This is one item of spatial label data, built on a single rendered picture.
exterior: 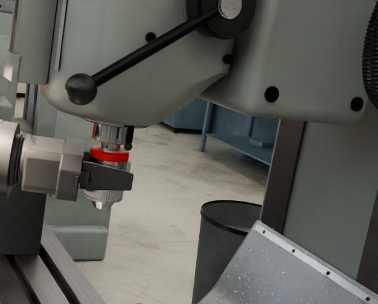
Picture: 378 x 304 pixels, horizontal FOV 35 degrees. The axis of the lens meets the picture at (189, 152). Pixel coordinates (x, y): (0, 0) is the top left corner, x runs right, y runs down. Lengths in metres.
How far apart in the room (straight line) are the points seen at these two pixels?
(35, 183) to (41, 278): 0.43
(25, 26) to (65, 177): 0.17
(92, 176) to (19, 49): 0.17
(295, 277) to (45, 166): 0.46
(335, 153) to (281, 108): 0.27
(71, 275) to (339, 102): 0.61
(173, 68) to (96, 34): 0.09
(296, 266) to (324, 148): 0.19
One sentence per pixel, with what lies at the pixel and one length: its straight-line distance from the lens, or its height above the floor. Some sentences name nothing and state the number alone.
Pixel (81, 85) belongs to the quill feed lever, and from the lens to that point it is 0.55.
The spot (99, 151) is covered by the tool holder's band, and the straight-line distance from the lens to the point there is 0.70.
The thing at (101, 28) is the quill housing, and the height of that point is 1.41.
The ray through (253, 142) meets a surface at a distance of 6.93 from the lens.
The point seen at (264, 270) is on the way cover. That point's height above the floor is 1.06.
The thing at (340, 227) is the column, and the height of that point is 1.17.
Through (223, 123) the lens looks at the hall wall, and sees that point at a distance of 8.21.
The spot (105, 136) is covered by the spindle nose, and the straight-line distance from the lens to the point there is 0.70.
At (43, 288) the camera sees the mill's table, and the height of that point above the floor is 0.95.
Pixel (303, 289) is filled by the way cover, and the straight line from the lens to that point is 0.95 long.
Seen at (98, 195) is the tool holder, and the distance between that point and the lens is 0.71.
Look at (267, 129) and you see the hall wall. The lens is 7.38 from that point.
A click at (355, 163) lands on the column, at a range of 0.90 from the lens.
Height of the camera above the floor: 1.43
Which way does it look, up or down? 12 degrees down
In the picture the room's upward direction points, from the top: 10 degrees clockwise
